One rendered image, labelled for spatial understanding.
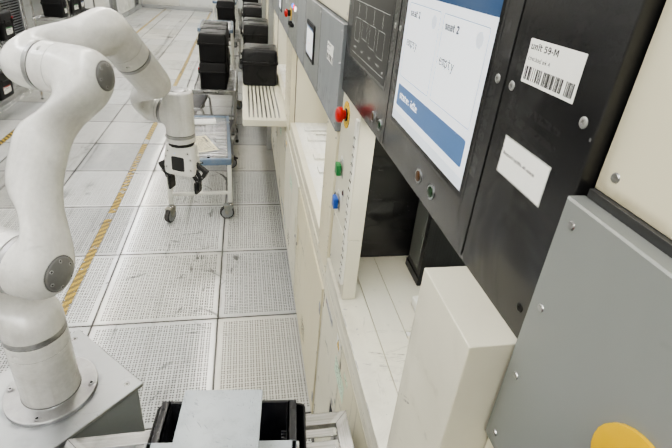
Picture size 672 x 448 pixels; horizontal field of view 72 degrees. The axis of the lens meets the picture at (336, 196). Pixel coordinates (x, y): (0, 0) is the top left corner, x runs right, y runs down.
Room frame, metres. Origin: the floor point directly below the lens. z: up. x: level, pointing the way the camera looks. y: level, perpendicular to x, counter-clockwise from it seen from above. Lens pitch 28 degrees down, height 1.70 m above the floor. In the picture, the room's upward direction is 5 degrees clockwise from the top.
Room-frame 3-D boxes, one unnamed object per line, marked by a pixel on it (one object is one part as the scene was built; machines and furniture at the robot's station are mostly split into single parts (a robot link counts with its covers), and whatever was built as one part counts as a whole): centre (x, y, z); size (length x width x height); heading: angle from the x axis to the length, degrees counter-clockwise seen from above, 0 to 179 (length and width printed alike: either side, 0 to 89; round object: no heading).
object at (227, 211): (3.14, 1.01, 0.24); 0.97 x 0.52 x 0.48; 15
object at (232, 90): (4.79, 1.36, 0.24); 0.94 x 0.53 x 0.48; 12
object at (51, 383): (0.71, 0.61, 0.85); 0.19 x 0.19 x 0.18
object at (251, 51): (3.51, 0.67, 0.93); 0.30 x 0.28 x 0.26; 10
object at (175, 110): (1.29, 0.49, 1.26); 0.09 x 0.08 x 0.13; 78
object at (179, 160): (1.29, 0.48, 1.12); 0.10 x 0.07 x 0.11; 78
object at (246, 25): (4.67, 0.93, 0.93); 0.30 x 0.28 x 0.26; 15
